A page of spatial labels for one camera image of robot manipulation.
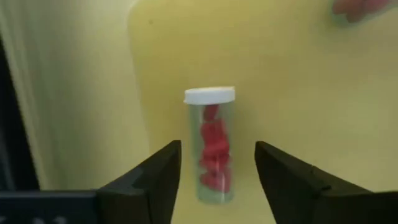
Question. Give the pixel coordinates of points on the bottle with red pills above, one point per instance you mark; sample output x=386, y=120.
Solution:
x=214, y=146

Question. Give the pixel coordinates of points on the yellow translucent plastic bin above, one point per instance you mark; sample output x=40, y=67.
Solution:
x=311, y=109

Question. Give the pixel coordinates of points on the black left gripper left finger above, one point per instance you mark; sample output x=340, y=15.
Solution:
x=149, y=186

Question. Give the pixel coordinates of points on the bottle with pink pills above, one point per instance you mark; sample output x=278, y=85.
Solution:
x=357, y=8

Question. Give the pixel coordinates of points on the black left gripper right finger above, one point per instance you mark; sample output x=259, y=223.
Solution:
x=304, y=196

